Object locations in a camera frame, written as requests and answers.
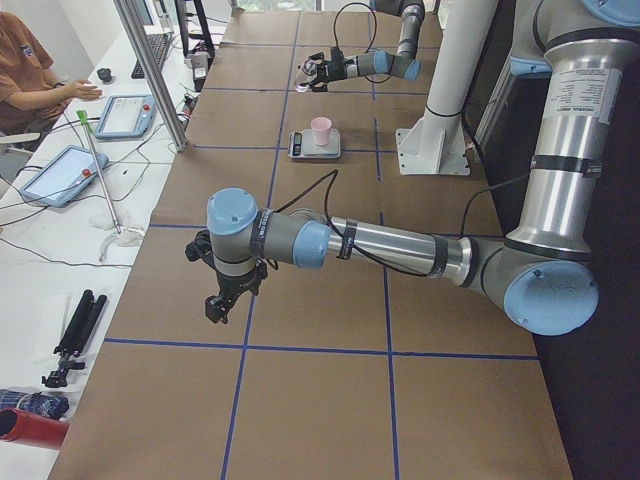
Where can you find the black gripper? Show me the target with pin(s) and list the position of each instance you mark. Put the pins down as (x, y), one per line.
(238, 285)
(342, 68)

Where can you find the pink plastic cup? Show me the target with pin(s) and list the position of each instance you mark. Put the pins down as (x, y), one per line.
(321, 130)

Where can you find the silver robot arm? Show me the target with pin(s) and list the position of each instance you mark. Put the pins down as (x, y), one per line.
(540, 274)
(403, 63)

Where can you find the silver kitchen scale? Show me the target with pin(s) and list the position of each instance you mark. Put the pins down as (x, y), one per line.
(302, 146)

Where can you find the black folded tripod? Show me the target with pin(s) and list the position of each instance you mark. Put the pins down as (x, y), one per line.
(75, 338)

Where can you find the brown paper table cover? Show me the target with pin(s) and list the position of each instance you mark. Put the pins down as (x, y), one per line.
(346, 372)

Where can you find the black keyboard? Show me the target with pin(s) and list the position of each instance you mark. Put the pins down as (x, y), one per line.
(159, 45)

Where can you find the blue patterned cloth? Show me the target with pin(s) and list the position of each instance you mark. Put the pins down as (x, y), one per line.
(49, 406)

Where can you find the far blue teach pendant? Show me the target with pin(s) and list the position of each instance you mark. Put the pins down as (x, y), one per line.
(126, 117)

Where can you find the blue teach pendant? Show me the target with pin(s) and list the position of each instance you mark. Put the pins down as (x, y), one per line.
(62, 179)
(126, 117)

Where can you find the near blue teach pendant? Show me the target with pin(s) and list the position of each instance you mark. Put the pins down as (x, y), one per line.
(62, 179)

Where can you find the black computer mouse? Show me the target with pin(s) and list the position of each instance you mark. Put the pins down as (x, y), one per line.
(105, 75)

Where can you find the red cylinder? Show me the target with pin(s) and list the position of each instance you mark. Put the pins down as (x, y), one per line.
(26, 428)

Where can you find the metal rod with green tip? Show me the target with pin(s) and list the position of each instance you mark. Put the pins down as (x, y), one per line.
(83, 118)

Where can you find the person in brown shirt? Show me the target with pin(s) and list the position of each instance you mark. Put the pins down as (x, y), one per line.
(32, 96)

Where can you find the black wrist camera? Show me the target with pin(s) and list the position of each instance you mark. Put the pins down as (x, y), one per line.
(200, 249)

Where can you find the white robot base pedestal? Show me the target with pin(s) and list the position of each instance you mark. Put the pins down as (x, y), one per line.
(435, 145)

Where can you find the aluminium frame post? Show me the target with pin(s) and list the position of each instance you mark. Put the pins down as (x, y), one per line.
(135, 31)

